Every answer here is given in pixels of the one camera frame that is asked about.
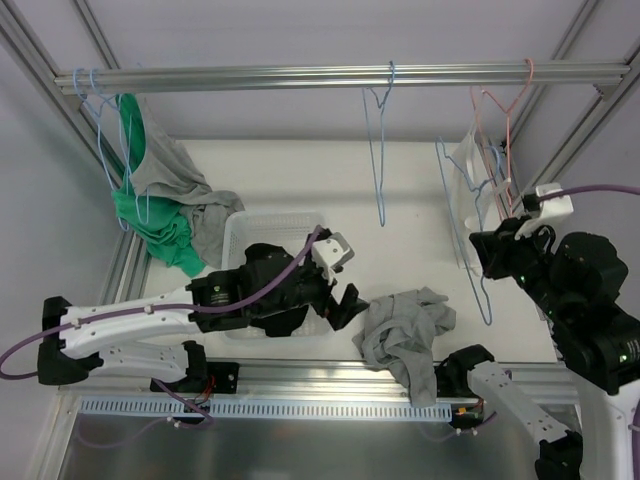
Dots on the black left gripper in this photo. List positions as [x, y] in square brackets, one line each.
[326, 298]

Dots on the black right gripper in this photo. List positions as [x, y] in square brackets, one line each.
[489, 252]

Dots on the grey tank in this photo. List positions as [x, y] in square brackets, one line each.
[398, 335]
[168, 172]

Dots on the black tank top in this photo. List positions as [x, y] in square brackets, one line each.
[281, 311]

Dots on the white tank top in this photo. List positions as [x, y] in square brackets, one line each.
[472, 199]

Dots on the blue hanger of grey top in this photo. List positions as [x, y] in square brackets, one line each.
[476, 281]

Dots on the pink wire hanger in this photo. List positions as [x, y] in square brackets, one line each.
[508, 111]

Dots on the blue wire hanger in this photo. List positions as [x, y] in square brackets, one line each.
[377, 146]

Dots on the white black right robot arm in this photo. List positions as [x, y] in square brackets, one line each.
[575, 282]

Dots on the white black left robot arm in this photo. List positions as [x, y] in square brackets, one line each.
[112, 340]

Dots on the green tank top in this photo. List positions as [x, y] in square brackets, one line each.
[168, 234]

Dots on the blue hanger far left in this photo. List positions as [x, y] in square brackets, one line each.
[96, 114]

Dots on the white plastic perforated basket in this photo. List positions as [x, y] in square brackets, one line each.
[288, 229]

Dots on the aluminium hanging rod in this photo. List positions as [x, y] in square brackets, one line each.
[226, 78]

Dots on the aluminium frame front rail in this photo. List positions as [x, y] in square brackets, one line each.
[352, 381]

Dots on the aluminium frame rail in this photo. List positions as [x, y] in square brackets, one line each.
[352, 381]
[578, 139]
[118, 273]

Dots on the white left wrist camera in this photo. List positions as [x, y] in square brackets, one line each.
[331, 254]

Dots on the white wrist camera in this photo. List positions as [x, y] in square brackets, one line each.
[545, 205]
[331, 254]

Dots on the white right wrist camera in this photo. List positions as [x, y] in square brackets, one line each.
[545, 205]

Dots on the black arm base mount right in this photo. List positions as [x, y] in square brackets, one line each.
[452, 381]

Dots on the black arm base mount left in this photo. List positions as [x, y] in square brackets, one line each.
[217, 377]

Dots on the white slotted cable duct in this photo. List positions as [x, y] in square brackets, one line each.
[266, 409]

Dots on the aluminium frame left rail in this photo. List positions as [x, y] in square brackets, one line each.
[118, 273]

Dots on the aluminium frame right rail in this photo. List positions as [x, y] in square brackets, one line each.
[578, 139]

